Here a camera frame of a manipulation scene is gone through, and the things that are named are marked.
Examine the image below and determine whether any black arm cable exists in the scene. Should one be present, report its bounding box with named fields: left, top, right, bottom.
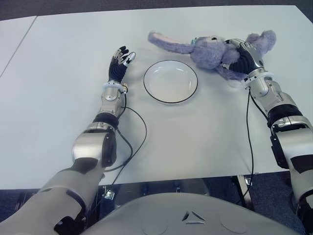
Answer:
left=104, top=93, right=148, bottom=185
left=235, top=87, right=254, bottom=204

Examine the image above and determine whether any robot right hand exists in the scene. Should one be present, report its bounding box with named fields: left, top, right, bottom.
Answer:
left=221, top=38, right=265, bottom=75

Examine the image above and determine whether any grey robot torso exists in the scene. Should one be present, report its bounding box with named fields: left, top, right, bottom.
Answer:
left=83, top=192, right=302, bottom=235

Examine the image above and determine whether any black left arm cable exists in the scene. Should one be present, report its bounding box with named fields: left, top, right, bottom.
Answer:
left=104, top=93, right=148, bottom=185

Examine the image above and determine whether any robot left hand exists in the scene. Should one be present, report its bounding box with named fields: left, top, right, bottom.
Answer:
left=108, top=45, right=137, bottom=84

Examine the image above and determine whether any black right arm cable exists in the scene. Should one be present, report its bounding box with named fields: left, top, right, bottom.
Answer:
left=235, top=87, right=254, bottom=204

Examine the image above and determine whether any purple plush bunny doll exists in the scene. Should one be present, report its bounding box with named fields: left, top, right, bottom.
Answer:
left=147, top=29, right=277, bottom=88

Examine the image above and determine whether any white plate black rim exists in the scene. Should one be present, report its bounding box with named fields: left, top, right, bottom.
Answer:
left=143, top=60, right=199, bottom=105

